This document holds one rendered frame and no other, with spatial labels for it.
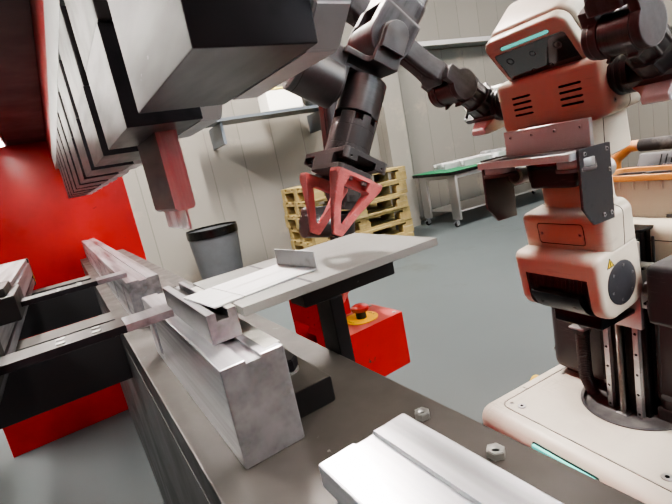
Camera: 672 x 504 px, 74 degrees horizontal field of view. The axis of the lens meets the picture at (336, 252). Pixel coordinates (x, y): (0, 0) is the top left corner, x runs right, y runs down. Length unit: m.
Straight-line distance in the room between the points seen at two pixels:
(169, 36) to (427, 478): 0.24
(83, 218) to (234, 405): 2.29
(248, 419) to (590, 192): 0.82
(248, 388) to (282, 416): 0.05
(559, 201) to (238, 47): 1.05
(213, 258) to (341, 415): 4.27
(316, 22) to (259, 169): 5.28
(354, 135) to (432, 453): 0.40
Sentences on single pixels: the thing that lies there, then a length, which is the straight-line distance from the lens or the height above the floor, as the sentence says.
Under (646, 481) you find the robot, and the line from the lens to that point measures 1.33.
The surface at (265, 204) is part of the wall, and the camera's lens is 5.52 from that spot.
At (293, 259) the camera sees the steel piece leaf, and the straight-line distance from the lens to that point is 0.55.
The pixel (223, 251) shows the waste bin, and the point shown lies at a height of 0.43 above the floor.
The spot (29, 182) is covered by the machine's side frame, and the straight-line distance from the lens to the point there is 2.65.
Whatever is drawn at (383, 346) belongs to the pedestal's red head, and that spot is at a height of 0.73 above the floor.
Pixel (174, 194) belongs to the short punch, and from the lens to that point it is 0.45.
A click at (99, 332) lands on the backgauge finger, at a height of 1.00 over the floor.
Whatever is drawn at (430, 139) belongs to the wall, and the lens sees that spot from 6.79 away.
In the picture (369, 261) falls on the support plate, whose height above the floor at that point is 1.00.
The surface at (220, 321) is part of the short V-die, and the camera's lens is 0.45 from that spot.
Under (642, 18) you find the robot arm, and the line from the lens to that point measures 0.93.
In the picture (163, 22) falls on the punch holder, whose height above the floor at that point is 1.20.
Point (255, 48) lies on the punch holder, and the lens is 0.23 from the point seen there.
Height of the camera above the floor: 1.12
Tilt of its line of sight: 12 degrees down
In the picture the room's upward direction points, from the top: 11 degrees counter-clockwise
